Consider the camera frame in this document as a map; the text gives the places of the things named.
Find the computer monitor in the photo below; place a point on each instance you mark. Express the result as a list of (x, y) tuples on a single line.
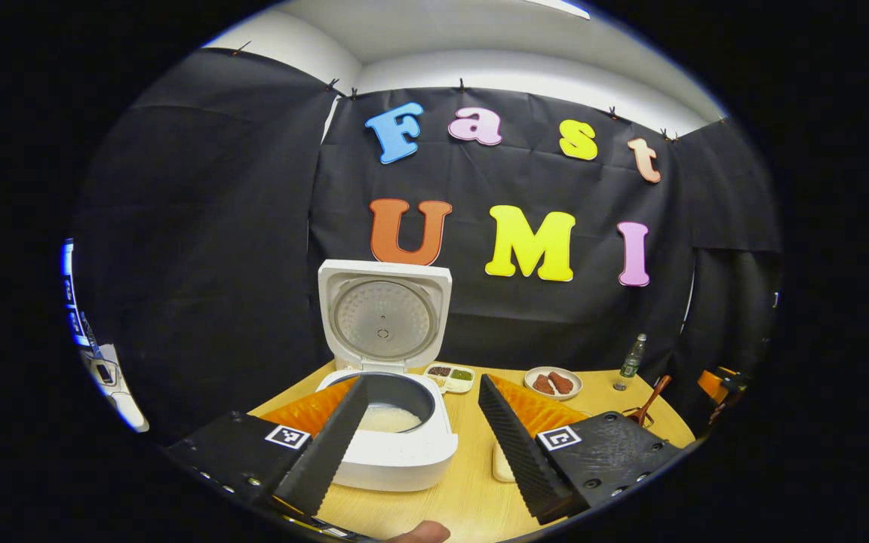
[(71, 302)]

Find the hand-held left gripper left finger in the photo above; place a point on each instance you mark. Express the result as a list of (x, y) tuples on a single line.
[(325, 460)]

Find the large ceiling light panel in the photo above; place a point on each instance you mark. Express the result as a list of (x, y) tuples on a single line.
[(563, 6)]

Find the green label water bottle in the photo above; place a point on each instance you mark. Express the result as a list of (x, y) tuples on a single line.
[(633, 362)]

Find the white rice cooker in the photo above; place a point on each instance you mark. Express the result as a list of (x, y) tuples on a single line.
[(404, 467)]

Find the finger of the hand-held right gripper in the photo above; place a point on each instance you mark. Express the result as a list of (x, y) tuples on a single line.
[(710, 383)]

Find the black backdrop cloth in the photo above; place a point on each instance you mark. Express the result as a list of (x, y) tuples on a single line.
[(555, 317)]

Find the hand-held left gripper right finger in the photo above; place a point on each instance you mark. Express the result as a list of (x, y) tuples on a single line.
[(517, 452)]

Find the white side desk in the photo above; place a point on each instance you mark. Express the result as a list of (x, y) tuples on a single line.
[(121, 400)]

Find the white divided grain dish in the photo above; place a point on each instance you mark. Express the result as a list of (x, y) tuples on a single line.
[(449, 377)]

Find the white rice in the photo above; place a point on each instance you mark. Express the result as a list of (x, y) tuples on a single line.
[(393, 419)]

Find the black smartphone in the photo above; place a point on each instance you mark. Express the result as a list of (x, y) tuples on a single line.
[(104, 373)]

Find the red-brown meat piece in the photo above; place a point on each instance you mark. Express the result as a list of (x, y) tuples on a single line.
[(560, 382), (543, 385)]

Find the white round plate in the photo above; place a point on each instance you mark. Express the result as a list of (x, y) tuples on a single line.
[(566, 396)]

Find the clear plastic tray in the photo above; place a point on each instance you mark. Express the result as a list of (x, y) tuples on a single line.
[(501, 464)]

